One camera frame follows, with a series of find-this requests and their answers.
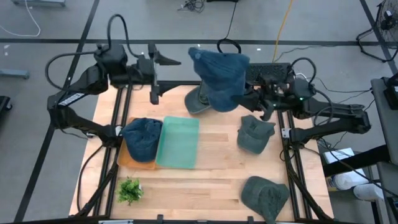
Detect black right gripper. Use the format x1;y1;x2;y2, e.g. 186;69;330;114
231;76;295;122

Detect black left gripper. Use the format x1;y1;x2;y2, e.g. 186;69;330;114
136;42;187;105

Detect dark green cap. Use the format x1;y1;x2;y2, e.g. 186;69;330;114
236;114;276;155
184;81;215;115
241;175;290;224

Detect dark blue cap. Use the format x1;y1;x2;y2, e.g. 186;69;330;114
120;117;164;163
188;47;251;113

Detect black perforated box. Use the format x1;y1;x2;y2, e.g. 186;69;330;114
245;63;296;83

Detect green mat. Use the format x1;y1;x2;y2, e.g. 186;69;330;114
155;116;200;170

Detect white cardboard box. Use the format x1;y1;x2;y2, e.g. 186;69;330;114
323;147;355;165

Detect black desk beam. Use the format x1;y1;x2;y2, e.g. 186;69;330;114
322;144;391;177

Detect small green plant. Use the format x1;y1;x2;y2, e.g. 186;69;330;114
116;177;144;206

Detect white paper towel roll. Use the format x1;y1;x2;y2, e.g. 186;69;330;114
329;169;371;191

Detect grey desk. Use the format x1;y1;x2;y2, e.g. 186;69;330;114
370;77;398;224

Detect black box device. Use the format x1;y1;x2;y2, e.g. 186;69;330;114
383;73;398;110

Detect white plastic container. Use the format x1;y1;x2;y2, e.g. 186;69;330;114
353;183;385;202

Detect grey stand foot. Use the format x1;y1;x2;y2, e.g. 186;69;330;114
0;68;30;80
12;0;67;7

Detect black floor fan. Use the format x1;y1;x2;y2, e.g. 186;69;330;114
356;0;398;63

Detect black aluminium frame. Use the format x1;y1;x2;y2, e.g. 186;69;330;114
68;70;335;224

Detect black coiled cable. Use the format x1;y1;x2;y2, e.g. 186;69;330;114
216;1;242;54

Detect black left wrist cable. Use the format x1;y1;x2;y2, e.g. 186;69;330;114
45;14;141;91

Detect tangled black cables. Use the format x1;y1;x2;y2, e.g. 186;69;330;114
177;0;206;13

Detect thin black cable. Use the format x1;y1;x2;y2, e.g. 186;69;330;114
313;77;374;94
275;45;358;63

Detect yellow cable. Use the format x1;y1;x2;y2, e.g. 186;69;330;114
272;0;295;63

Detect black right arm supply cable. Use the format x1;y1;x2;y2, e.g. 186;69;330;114
317;136;398;200

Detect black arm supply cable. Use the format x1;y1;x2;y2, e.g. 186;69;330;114
317;136;398;200
76;144;105;215

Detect white floor cable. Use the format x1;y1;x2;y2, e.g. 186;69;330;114
0;0;42;37

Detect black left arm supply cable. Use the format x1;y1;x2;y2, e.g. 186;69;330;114
76;144;105;215

